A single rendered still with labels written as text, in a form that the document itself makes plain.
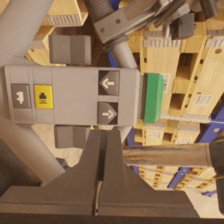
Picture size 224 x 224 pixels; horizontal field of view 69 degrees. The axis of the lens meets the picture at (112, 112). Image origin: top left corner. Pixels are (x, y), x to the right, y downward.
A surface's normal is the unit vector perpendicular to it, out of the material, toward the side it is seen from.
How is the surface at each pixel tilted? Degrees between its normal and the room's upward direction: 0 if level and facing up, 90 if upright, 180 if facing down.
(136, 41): 90
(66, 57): 57
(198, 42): 90
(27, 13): 69
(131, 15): 100
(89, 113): 74
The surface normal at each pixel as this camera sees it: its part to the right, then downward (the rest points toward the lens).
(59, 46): 0.29, 0.25
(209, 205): -0.17, -0.55
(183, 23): 0.00, 0.25
